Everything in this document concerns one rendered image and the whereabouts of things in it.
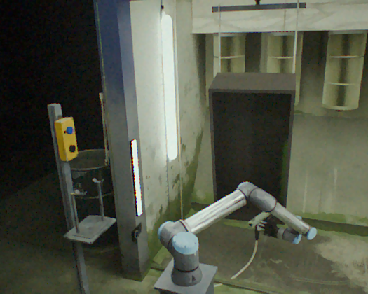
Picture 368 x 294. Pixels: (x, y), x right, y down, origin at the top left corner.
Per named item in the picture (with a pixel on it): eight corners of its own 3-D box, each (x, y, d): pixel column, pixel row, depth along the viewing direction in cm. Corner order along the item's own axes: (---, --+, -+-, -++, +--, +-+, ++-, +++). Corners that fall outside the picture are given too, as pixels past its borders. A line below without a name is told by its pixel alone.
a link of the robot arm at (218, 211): (163, 241, 224) (261, 183, 246) (152, 227, 238) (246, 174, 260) (171, 259, 231) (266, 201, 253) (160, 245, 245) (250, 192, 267)
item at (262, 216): (251, 246, 302) (253, 221, 295) (246, 244, 305) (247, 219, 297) (279, 224, 337) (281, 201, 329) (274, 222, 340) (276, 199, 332)
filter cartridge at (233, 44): (240, 105, 433) (241, 29, 401) (249, 113, 400) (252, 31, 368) (209, 107, 429) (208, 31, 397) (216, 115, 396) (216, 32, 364)
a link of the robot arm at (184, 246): (180, 274, 215) (179, 248, 208) (167, 258, 229) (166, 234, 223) (203, 265, 221) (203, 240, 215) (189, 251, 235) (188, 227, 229)
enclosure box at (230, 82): (221, 194, 360) (216, 72, 295) (286, 199, 344) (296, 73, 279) (214, 218, 332) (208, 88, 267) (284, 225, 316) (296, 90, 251)
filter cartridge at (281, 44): (284, 120, 370) (288, 31, 339) (256, 113, 397) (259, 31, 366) (307, 113, 389) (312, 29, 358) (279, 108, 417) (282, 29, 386)
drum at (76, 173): (62, 239, 393) (48, 160, 361) (104, 218, 433) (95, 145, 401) (96, 259, 357) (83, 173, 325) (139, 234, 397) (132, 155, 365)
